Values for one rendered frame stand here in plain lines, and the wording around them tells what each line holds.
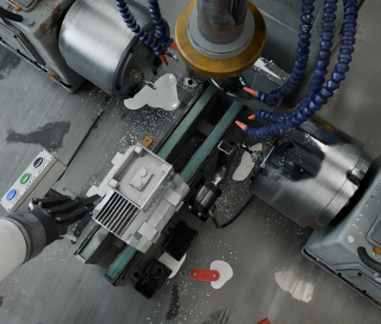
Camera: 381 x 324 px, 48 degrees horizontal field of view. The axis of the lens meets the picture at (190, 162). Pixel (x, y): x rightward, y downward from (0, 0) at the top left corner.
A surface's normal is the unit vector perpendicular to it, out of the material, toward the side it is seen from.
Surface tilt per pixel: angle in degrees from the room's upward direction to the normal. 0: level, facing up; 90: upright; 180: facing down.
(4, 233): 66
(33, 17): 0
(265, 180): 54
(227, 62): 0
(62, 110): 0
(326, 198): 32
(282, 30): 90
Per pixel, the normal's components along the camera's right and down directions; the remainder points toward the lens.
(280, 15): -0.58, 0.79
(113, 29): -0.13, -0.13
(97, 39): -0.30, 0.14
